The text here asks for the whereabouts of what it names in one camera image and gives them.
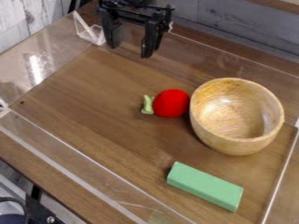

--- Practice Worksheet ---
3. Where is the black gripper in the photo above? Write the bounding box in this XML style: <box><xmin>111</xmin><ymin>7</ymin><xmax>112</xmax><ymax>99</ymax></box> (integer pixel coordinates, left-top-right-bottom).
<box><xmin>97</xmin><ymin>0</ymin><xmax>175</xmax><ymax>58</ymax></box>

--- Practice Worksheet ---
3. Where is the red round plush tomato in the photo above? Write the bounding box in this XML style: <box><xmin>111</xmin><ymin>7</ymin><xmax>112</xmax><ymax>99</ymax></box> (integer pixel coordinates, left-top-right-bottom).
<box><xmin>141</xmin><ymin>89</ymin><xmax>191</xmax><ymax>118</ymax></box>

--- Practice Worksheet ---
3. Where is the wooden bowl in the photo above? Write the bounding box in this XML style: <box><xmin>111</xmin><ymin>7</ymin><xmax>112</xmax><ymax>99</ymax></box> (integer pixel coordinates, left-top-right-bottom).
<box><xmin>190</xmin><ymin>78</ymin><xmax>286</xmax><ymax>156</ymax></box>

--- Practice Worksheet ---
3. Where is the green rectangular block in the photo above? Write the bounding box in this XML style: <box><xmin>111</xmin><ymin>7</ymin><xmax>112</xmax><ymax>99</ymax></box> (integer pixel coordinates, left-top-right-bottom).
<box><xmin>167</xmin><ymin>162</ymin><xmax>243</xmax><ymax>213</ymax></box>

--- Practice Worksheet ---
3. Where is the black clamp with bolt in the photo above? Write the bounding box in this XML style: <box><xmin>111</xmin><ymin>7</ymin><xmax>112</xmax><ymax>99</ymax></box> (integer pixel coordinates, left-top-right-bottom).
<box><xmin>25</xmin><ymin>195</ymin><xmax>65</xmax><ymax>224</ymax></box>

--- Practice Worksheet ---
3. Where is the black cable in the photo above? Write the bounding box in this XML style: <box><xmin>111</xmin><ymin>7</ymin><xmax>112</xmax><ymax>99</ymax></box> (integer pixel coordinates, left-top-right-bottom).
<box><xmin>0</xmin><ymin>197</ymin><xmax>29</xmax><ymax>224</ymax></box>

